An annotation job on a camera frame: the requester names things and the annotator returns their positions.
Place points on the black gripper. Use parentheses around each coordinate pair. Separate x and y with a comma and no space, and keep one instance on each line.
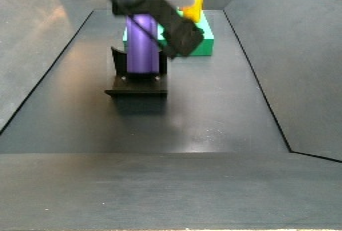
(181,32)

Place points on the purple arch block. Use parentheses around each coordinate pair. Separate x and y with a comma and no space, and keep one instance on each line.
(142,48)

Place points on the black arch fixture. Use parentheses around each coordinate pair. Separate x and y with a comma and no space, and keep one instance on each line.
(134,83)

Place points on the green shape sorter base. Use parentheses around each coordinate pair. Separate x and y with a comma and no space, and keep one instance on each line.
(204,49)

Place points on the orange rectangular block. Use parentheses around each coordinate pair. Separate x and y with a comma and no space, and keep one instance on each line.
(193,12)

